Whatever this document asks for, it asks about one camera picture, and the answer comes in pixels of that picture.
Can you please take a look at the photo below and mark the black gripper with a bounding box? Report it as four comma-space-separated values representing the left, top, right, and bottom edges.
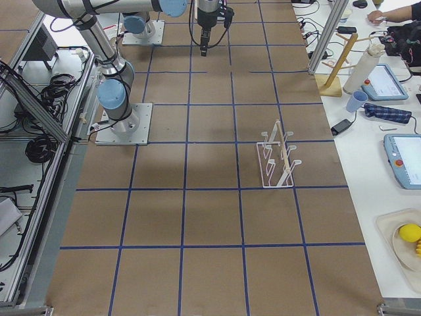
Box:
197, 0, 234, 57

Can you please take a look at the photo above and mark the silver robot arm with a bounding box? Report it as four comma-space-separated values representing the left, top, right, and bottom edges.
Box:
123, 11, 155, 38
34, 1, 234, 145

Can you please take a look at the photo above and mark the blue cup on desk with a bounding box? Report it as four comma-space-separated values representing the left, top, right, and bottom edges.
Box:
345, 90, 368, 113

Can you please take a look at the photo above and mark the person's hand at desk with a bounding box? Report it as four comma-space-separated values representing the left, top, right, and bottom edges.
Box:
367, 11, 387, 24

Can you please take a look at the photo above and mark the wooden mug tree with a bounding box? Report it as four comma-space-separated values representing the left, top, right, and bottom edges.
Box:
315, 32, 372, 97

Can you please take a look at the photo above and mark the black power adapter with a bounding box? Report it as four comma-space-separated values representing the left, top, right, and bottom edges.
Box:
330, 119, 353, 136

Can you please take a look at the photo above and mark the white thermos bottle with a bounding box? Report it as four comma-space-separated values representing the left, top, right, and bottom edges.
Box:
343, 43, 385, 94

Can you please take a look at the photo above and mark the blue teach pendant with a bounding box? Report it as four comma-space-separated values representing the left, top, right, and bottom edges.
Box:
384, 134, 420, 190
361, 64, 409, 101

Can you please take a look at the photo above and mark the folded blue plaid umbrella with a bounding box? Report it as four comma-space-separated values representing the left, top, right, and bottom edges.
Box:
363, 103, 412, 124

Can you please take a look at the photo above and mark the yellow lemon toy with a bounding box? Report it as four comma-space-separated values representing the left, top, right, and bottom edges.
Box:
399, 223, 421, 242

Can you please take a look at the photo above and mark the beige tray with plate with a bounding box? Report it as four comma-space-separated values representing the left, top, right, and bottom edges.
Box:
376, 208, 420, 293

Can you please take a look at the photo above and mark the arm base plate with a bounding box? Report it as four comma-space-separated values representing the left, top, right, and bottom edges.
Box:
122, 16, 164, 46
95, 103, 153, 145

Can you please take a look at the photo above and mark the aluminium frame post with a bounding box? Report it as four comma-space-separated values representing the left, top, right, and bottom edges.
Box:
309, 0, 348, 74

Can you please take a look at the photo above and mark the white wire cup rack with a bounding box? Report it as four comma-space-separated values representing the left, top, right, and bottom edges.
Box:
256, 120, 302, 189

